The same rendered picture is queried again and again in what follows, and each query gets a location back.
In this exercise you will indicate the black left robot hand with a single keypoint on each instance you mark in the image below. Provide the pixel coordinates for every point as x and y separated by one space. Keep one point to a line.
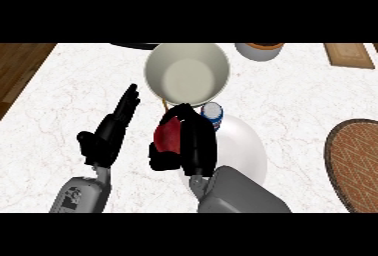
110 133

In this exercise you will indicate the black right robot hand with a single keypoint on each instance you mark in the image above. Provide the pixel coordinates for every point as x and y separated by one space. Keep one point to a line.
197 143

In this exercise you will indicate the white pot with orange rim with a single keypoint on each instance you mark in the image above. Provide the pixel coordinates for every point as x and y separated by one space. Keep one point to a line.
261 50

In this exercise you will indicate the blue and white can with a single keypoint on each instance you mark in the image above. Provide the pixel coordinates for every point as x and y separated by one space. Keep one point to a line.
213 115

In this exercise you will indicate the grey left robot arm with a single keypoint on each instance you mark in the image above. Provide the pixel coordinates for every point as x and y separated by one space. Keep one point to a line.
83 195

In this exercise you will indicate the red pear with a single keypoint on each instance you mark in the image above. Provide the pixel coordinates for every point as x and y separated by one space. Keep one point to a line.
169 137

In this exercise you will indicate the white plate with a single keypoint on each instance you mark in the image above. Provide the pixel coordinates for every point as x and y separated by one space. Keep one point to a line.
241 146

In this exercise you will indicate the round brown woven placemat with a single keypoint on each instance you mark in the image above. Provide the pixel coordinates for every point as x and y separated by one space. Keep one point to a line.
355 166

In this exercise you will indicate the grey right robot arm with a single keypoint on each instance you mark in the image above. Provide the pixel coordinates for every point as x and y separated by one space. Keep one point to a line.
237 193

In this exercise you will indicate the cream bowl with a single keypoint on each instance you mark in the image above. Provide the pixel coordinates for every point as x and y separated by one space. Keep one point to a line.
188 74

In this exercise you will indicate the black round object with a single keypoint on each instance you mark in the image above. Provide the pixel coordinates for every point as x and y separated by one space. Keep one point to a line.
135 45

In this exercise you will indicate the light wooden cutting board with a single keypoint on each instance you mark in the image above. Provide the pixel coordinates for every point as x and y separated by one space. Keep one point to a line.
349 55

